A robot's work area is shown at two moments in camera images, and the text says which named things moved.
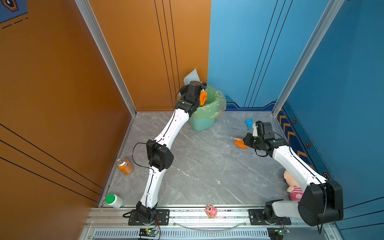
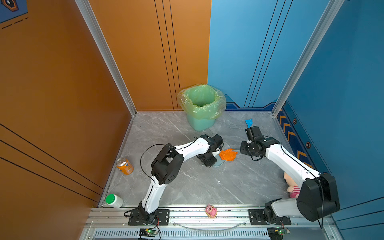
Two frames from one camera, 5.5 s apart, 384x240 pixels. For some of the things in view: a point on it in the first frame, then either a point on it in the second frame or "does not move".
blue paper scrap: [249, 122] does not move
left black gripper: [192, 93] -> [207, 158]
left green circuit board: [148, 232] does not move
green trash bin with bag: [204, 118] does not move
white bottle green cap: [114, 201] does not move
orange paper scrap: [240, 143] -> [228, 155]
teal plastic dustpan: [192, 76] -> [219, 161]
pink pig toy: [211, 211] does not move
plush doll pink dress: [296, 192] does not move
